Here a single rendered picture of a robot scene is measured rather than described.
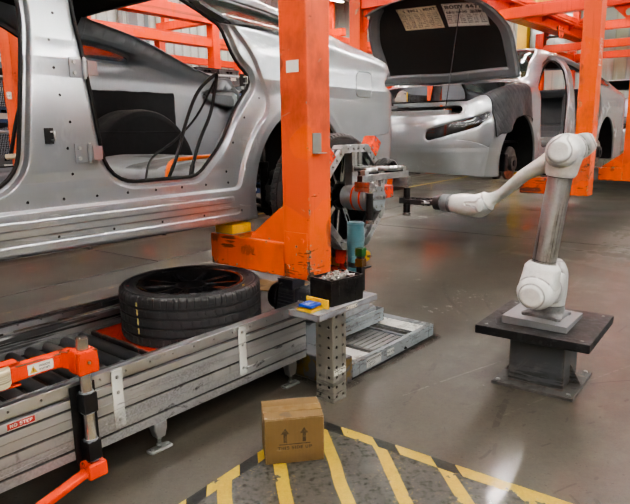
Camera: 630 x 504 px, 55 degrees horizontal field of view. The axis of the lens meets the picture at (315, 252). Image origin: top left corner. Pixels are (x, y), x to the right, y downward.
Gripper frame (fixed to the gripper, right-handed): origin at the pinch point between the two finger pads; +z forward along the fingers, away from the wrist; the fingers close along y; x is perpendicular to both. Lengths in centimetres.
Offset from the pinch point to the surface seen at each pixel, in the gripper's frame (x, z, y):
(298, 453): -79, -30, -123
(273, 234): -12, 32, -68
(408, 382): -83, -25, -37
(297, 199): 6, 14, -70
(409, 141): 25, 131, 219
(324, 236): -11, 8, -60
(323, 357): -62, -5, -78
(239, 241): -17, 54, -71
